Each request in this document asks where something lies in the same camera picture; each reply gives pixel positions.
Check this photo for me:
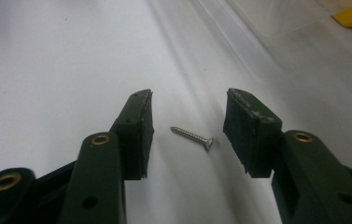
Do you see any white table cover sheet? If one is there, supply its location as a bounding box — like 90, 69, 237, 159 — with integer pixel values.
0, 0, 352, 224

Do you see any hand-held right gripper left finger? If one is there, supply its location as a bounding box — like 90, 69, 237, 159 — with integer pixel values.
109, 89, 155, 181

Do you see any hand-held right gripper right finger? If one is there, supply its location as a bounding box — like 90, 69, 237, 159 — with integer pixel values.
222, 88, 284, 179

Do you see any small silver screw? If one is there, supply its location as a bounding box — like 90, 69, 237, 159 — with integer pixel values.
170, 126, 215, 152

